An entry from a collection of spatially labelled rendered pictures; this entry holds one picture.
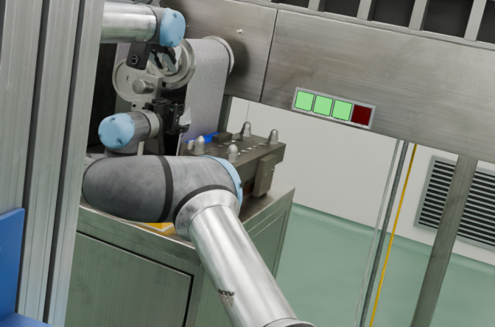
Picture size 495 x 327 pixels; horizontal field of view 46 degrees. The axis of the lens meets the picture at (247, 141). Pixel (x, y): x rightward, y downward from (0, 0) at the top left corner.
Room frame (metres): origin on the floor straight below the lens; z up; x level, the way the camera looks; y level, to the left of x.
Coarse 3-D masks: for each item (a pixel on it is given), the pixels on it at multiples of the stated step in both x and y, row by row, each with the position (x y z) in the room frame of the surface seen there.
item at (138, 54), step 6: (132, 48) 1.41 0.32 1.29; (138, 48) 1.40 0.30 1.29; (144, 48) 1.40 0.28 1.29; (150, 48) 1.41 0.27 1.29; (132, 54) 1.40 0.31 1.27; (138, 54) 1.40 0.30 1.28; (144, 54) 1.40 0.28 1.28; (126, 60) 1.41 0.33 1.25; (132, 60) 1.40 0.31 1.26; (138, 60) 1.39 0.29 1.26; (144, 60) 1.40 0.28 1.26; (132, 66) 1.40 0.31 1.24; (138, 66) 1.39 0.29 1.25; (144, 66) 1.41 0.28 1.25
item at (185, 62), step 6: (174, 48) 1.57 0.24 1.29; (180, 54) 1.56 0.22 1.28; (186, 54) 1.56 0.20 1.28; (186, 60) 1.56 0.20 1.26; (186, 66) 1.56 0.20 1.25; (156, 72) 1.59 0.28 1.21; (180, 72) 1.56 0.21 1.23; (186, 72) 1.56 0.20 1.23; (168, 78) 1.57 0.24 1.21; (174, 78) 1.57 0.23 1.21; (180, 78) 1.56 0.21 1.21
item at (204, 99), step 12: (192, 84) 1.58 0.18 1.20; (204, 84) 1.65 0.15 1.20; (216, 84) 1.73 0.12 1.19; (192, 96) 1.60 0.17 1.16; (204, 96) 1.67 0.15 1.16; (216, 96) 1.74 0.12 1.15; (192, 108) 1.61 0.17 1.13; (204, 108) 1.68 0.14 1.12; (216, 108) 1.76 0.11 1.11; (192, 120) 1.62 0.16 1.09; (204, 120) 1.69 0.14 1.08; (216, 120) 1.77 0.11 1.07; (192, 132) 1.63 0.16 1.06; (204, 132) 1.70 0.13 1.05; (180, 144) 1.57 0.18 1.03
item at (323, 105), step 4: (320, 96) 1.76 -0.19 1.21; (316, 100) 1.76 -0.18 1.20; (320, 100) 1.76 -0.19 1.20; (324, 100) 1.75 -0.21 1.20; (328, 100) 1.75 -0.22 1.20; (316, 104) 1.76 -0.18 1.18; (320, 104) 1.76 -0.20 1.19; (324, 104) 1.75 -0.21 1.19; (328, 104) 1.75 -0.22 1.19; (316, 108) 1.76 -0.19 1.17; (320, 108) 1.76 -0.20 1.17; (324, 108) 1.75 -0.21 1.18; (328, 108) 1.75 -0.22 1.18; (320, 112) 1.76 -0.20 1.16; (324, 112) 1.75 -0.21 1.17; (328, 112) 1.75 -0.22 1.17
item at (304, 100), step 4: (300, 92) 1.78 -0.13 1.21; (300, 96) 1.78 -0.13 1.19; (304, 96) 1.78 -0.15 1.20; (308, 96) 1.77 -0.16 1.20; (312, 96) 1.77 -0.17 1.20; (296, 100) 1.78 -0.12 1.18; (300, 100) 1.78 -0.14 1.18; (304, 100) 1.78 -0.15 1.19; (308, 100) 1.77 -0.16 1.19; (296, 104) 1.78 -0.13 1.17; (300, 104) 1.78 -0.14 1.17; (304, 104) 1.78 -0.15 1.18; (308, 104) 1.77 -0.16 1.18; (304, 108) 1.77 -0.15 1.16; (308, 108) 1.77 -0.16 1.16
